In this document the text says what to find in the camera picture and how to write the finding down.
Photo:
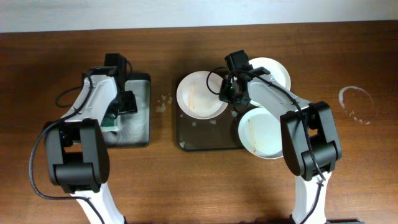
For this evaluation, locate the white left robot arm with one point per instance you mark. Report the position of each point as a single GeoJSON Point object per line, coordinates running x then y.
{"type": "Point", "coordinates": [77, 156]}

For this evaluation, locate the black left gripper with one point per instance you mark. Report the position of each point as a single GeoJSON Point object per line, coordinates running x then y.
{"type": "Point", "coordinates": [129, 103]}

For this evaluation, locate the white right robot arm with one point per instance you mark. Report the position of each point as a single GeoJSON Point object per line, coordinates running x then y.
{"type": "Point", "coordinates": [310, 142]}

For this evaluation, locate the black soapy water tray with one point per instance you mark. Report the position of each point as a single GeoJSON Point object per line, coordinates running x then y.
{"type": "Point", "coordinates": [134, 129]}

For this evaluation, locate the pink plastic plate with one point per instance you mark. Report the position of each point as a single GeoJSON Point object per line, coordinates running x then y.
{"type": "Point", "coordinates": [196, 100]}

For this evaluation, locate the dark brown serving tray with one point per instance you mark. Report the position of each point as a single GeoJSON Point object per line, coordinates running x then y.
{"type": "Point", "coordinates": [215, 134]}

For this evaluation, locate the pale green plastic plate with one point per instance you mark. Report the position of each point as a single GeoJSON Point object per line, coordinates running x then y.
{"type": "Point", "coordinates": [259, 133]}

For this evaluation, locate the cream plastic plate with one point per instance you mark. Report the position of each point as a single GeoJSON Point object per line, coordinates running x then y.
{"type": "Point", "coordinates": [277, 70]}

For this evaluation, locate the yellow green sponge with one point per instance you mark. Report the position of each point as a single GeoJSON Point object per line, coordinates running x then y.
{"type": "Point", "coordinates": [110, 125]}

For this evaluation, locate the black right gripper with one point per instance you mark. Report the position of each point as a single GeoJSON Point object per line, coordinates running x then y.
{"type": "Point", "coordinates": [229, 94]}

